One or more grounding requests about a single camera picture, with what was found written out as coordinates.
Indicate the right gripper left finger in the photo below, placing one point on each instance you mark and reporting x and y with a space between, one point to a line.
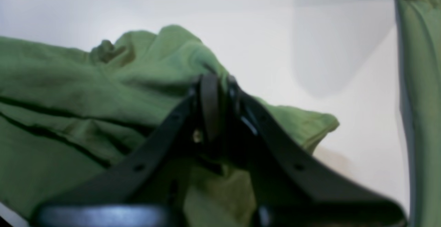
148 188

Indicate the green cloth at left edge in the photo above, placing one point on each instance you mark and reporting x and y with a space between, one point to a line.
421 51

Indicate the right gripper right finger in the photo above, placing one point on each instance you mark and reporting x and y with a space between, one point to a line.
291 187

